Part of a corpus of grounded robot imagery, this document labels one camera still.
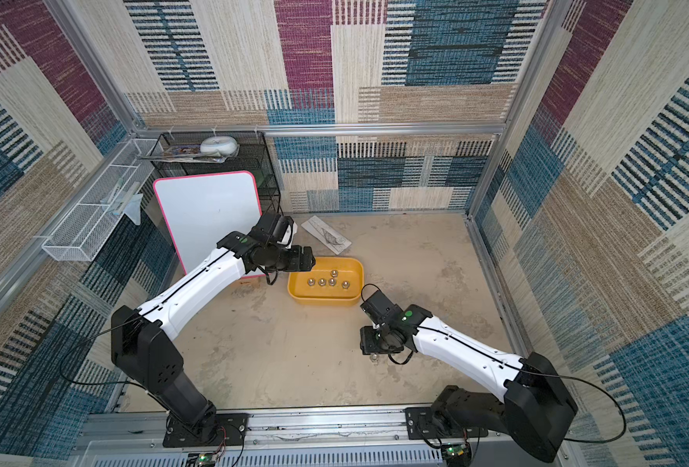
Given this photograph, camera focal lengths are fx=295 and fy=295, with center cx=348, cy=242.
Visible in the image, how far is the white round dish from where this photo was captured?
0.89 m

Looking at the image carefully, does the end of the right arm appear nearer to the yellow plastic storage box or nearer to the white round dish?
the yellow plastic storage box

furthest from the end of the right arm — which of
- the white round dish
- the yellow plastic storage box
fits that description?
the white round dish
